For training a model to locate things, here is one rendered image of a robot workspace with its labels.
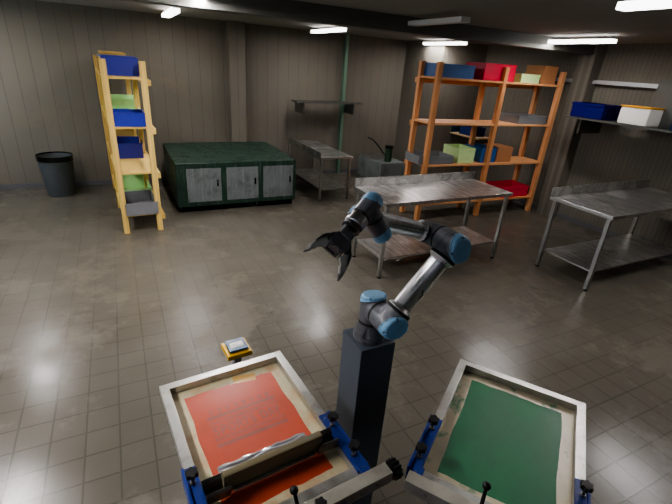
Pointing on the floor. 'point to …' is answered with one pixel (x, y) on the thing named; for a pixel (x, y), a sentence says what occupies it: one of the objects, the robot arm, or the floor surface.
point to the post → (236, 353)
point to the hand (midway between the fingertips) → (320, 266)
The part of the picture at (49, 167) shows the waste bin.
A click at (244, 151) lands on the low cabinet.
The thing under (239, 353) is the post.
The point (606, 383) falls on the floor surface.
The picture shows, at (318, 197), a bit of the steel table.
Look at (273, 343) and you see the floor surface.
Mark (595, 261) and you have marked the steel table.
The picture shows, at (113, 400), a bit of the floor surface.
